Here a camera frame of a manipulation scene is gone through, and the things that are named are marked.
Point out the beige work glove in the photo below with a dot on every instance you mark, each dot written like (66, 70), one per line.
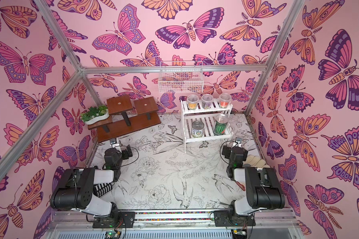
(256, 161)

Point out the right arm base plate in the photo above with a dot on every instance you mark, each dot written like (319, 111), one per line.
(233, 219)

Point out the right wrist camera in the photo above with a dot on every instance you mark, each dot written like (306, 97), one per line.
(238, 142)

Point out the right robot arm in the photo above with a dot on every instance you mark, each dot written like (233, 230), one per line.
(261, 185)

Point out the silver tin can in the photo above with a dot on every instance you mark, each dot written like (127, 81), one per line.
(197, 129)

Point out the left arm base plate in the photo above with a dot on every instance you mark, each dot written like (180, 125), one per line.
(118, 220)

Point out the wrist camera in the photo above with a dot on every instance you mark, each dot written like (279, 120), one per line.
(115, 143)
(238, 142)

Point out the seed jar with dark seeds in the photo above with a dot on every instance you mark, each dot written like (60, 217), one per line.
(207, 101)

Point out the green watermelon can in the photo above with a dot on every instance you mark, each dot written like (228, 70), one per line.
(221, 121)

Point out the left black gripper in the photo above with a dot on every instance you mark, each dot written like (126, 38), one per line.
(125, 155)

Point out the seed jar with red seeds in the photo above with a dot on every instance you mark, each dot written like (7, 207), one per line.
(224, 100)

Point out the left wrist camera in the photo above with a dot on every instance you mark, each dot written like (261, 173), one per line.
(115, 143)

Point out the seed jar with yellow seeds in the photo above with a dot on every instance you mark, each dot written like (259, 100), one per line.
(192, 102)

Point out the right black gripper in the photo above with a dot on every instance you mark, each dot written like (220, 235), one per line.
(226, 151)

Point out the brown wooden stepped stand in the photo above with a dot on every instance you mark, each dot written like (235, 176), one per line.
(125, 117)

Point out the front aluminium rail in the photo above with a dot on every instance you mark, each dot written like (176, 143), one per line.
(179, 224)

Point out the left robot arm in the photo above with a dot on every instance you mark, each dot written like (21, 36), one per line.
(81, 189)

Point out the white slatted two-tier shelf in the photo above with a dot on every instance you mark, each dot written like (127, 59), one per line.
(208, 117)

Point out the white wire basket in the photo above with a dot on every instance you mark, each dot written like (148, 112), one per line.
(180, 78)

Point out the green plant in white pot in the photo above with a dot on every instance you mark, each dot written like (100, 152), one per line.
(95, 114)

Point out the aluminium frame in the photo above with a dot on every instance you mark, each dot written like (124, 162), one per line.
(12, 155)

